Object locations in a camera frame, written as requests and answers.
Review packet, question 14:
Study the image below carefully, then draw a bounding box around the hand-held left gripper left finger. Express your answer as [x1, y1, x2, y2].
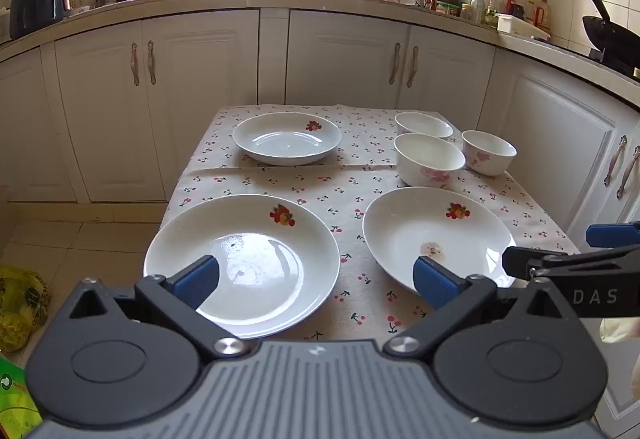
[65, 255, 247, 362]

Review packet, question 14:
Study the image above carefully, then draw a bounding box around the white fruit print plate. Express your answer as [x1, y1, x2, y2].
[362, 186, 518, 301]
[232, 112, 343, 166]
[143, 194, 341, 340]

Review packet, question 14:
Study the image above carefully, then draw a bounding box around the cooking oil bottle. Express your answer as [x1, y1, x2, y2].
[534, 0, 554, 34]

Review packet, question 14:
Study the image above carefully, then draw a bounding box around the green package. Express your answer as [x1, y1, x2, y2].
[0, 353, 45, 439]

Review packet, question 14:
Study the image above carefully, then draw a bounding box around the yellow plastic bag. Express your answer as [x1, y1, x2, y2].
[0, 265, 51, 353]

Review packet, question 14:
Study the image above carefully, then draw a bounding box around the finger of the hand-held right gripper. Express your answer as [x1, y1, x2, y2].
[586, 222, 640, 249]
[502, 243, 640, 281]

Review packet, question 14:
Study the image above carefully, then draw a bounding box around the white pink flower bowl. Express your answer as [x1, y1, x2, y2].
[393, 132, 467, 190]
[394, 111, 454, 140]
[461, 130, 518, 177]

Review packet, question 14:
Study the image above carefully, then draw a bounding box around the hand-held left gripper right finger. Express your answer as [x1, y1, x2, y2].
[382, 255, 575, 362]

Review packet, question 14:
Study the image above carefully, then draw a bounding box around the black wok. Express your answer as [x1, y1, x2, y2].
[581, 0, 640, 65]

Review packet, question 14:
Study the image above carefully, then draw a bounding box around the person's right hand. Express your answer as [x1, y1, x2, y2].
[599, 316, 640, 347]

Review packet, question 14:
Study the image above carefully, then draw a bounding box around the cherry print tablecloth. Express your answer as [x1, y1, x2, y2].
[159, 103, 582, 346]

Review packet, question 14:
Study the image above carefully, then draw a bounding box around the white plastic tray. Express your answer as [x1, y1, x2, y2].
[496, 13, 552, 43]

